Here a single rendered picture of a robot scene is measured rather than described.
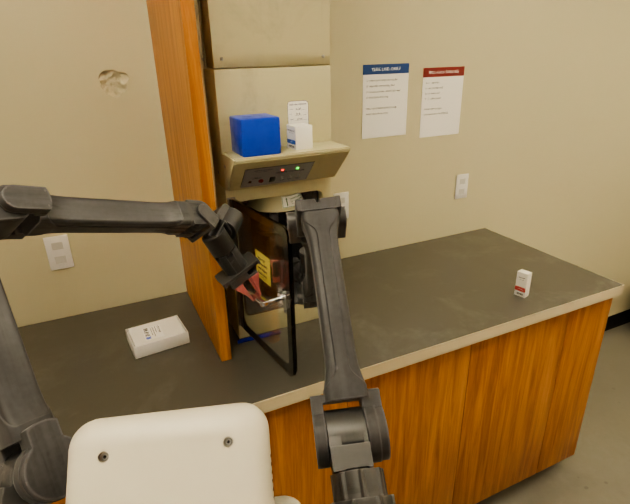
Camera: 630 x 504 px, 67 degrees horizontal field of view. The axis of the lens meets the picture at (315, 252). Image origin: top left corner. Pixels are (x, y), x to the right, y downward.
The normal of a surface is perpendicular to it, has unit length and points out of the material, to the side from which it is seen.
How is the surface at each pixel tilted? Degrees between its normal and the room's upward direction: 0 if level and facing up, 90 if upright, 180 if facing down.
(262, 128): 90
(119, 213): 58
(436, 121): 90
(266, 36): 90
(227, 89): 90
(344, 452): 37
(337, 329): 45
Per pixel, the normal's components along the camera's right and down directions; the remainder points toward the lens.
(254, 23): 0.43, 0.34
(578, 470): -0.02, -0.92
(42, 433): 0.74, -0.41
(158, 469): 0.09, -0.34
